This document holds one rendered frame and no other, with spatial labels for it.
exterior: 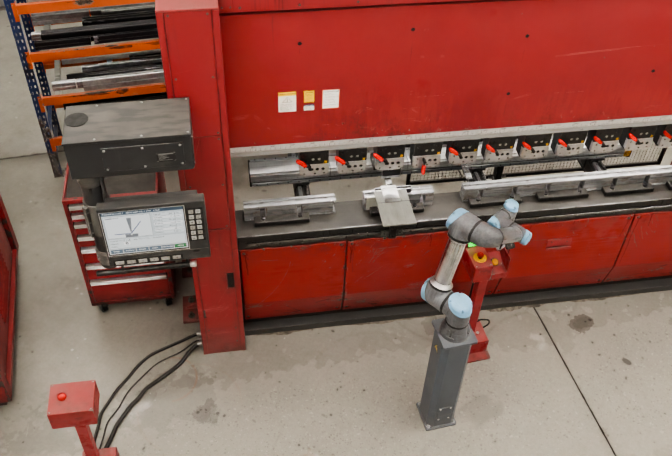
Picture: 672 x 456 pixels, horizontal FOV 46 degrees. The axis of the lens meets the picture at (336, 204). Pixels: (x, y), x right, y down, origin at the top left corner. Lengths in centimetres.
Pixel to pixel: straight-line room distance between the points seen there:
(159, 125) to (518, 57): 176
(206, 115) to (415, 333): 210
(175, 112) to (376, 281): 187
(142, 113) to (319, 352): 210
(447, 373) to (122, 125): 204
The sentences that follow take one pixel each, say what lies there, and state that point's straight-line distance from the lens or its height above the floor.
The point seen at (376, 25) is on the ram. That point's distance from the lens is 362.
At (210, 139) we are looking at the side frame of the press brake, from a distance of 362.
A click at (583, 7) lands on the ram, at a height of 209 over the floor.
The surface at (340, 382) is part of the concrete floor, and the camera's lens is 468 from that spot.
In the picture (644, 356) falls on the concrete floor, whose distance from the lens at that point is 521.
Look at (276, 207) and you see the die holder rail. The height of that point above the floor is 96.
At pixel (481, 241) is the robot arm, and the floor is 135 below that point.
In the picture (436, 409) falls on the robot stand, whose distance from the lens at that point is 440.
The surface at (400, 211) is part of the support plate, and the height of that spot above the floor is 100.
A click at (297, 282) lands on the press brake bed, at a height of 46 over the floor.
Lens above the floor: 391
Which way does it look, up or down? 44 degrees down
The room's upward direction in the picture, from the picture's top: 3 degrees clockwise
